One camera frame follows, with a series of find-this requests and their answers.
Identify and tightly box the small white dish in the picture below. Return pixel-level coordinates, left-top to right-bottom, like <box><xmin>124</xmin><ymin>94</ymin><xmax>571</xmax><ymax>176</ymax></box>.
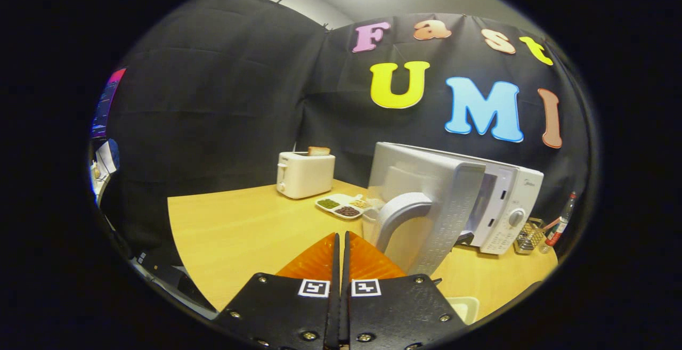
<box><xmin>446</xmin><ymin>296</ymin><xmax>480</xmax><ymax>325</ymax></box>

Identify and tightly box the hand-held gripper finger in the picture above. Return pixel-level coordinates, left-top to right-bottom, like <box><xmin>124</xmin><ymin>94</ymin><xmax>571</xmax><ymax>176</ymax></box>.
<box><xmin>344</xmin><ymin>231</ymin><xmax>468</xmax><ymax>350</ymax></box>
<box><xmin>213</xmin><ymin>232</ymin><xmax>342</xmax><ymax>350</ymax></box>

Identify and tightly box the white toaster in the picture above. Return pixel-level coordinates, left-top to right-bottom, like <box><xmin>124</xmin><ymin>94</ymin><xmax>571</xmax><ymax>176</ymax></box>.
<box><xmin>276</xmin><ymin>151</ymin><xmax>336</xmax><ymax>200</ymax></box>

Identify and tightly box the white microwave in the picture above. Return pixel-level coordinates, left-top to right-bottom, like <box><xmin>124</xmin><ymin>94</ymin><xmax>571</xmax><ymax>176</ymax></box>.
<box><xmin>362</xmin><ymin>142</ymin><xmax>545</xmax><ymax>277</ymax></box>

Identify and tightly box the black backdrop cloth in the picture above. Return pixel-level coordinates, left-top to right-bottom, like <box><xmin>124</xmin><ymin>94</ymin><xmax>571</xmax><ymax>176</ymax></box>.
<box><xmin>99</xmin><ymin>0</ymin><xmax>592</xmax><ymax>265</ymax></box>

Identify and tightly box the metal wire utensil holder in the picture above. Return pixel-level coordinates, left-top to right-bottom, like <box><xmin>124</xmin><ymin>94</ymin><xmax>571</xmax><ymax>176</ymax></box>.
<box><xmin>514</xmin><ymin>218</ymin><xmax>545</xmax><ymax>255</ymax></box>

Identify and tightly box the clear bottle with red label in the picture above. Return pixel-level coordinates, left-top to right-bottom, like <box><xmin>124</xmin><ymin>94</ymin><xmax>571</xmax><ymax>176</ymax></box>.
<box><xmin>539</xmin><ymin>192</ymin><xmax>578</xmax><ymax>254</ymax></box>

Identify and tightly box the divided white snack dish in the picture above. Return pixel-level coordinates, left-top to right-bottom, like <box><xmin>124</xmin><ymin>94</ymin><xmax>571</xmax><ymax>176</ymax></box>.
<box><xmin>314</xmin><ymin>193</ymin><xmax>374</xmax><ymax>220</ymax></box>

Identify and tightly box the computer monitor screen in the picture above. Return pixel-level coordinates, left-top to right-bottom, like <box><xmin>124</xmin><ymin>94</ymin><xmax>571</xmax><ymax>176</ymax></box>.
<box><xmin>90</xmin><ymin>68</ymin><xmax>127</xmax><ymax>139</ymax></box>

